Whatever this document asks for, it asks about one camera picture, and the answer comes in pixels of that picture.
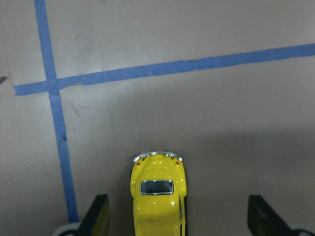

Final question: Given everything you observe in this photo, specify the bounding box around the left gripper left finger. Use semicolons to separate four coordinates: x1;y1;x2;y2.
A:
77;194;110;236

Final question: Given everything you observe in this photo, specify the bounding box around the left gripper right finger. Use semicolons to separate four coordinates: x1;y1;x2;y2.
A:
247;195;299;236

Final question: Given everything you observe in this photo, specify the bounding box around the yellow toy beetle car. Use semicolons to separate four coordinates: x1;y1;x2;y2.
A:
130;151;187;236

